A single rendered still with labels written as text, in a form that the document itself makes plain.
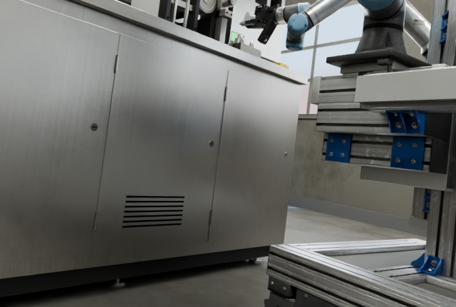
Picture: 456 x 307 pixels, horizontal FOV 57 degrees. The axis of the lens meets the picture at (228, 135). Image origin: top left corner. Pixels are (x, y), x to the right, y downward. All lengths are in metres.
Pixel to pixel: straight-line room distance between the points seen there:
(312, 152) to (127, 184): 3.56
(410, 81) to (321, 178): 3.64
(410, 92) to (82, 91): 0.87
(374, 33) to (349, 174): 3.20
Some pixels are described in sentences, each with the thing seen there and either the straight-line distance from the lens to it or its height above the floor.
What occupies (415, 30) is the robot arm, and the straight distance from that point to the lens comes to 1.91.
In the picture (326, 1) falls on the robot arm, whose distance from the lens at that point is 1.73.
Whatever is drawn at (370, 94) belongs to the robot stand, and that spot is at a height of 0.68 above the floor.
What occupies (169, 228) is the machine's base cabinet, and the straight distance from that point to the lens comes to 1.53.
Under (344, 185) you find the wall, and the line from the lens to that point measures 4.48.
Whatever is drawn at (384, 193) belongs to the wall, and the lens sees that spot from 4.22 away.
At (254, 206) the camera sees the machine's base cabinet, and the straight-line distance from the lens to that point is 1.85.
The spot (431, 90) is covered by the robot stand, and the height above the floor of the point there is 0.68.
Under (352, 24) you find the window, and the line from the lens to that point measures 4.76.
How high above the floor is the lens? 0.49
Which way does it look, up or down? 3 degrees up
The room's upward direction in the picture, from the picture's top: 7 degrees clockwise
